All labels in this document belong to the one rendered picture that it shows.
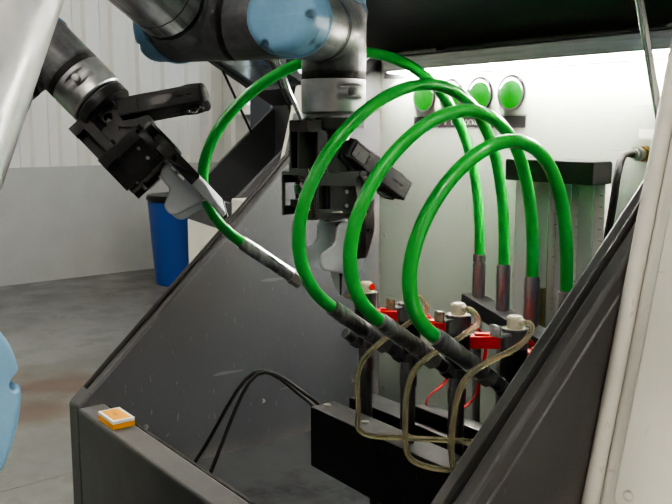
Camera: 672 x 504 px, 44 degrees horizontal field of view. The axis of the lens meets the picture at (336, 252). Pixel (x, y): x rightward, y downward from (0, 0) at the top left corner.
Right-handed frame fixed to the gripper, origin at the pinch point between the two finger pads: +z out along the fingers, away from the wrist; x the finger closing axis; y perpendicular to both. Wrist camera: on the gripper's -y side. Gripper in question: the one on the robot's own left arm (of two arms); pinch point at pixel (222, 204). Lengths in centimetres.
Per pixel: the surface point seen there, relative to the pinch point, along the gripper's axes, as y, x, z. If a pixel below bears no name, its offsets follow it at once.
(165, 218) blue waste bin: 34, -594, -129
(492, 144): -21.8, 26.9, 18.2
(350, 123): -15.5, 17.1, 6.1
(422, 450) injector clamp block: 3.1, 10.9, 36.9
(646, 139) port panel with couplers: -42, 5, 31
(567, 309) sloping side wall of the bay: -15.6, 28.3, 33.7
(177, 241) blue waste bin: 40, -598, -109
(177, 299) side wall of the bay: 14.1, -19.3, 2.2
